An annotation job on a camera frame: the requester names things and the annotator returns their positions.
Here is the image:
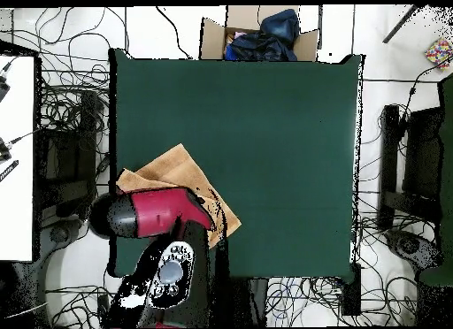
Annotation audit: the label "white desk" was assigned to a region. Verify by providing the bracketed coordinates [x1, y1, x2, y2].
[0, 54, 36, 263]

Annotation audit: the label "dark metal bar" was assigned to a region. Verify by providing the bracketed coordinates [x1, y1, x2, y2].
[381, 4, 424, 44]

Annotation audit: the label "tangled black cables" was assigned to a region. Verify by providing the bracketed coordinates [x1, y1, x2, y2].
[0, 6, 130, 139]
[358, 56, 453, 245]

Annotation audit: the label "black equipment stand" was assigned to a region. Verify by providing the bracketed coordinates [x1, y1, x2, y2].
[35, 89, 104, 224]
[378, 103, 447, 231]

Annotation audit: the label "orange terry towel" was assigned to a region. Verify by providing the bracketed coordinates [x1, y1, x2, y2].
[115, 142, 242, 249]

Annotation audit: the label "tangled coloured cables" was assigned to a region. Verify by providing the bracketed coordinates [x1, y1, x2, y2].
[265, 275, 418, 328]

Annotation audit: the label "long black cable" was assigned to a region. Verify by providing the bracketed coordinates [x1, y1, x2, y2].
[155, 5, 193, 60]

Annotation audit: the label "brown cardboard box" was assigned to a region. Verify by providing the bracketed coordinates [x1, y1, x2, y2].
[199, 4, 320, 62]

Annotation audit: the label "black power strip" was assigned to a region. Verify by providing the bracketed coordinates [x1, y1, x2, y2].
[96, 294, 111, 327]

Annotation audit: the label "dark green table cloth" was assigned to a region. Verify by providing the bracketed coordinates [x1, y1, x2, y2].
[108, 47, 365, 284]

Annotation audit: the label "multicoloured patterned bundle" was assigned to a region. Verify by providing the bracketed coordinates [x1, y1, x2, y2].
[424, 37, 453, 71]

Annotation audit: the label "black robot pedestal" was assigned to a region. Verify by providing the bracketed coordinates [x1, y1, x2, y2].
[219, 276, 271, 328]

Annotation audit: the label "green covered side table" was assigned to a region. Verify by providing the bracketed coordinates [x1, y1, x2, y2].
[418, 73, 453, 287]

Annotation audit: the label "dark blue clothing pile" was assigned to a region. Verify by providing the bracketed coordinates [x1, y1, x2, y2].
[223, 8, 301, 62]

